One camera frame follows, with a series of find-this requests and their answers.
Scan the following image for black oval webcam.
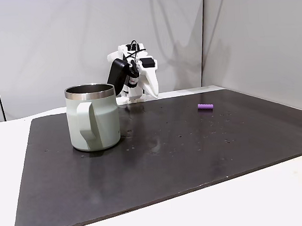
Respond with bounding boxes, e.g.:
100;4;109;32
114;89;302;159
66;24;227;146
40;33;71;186
106;57;132;97

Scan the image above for pale green steel-rimmed mug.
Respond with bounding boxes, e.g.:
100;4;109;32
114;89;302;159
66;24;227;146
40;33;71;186
64;82;122;153

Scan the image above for black table mat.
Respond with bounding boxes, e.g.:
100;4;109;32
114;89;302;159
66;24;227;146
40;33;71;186
7;85;302;226

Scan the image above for black webcam cable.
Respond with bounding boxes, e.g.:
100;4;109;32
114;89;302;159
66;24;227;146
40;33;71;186
123;39;142;62

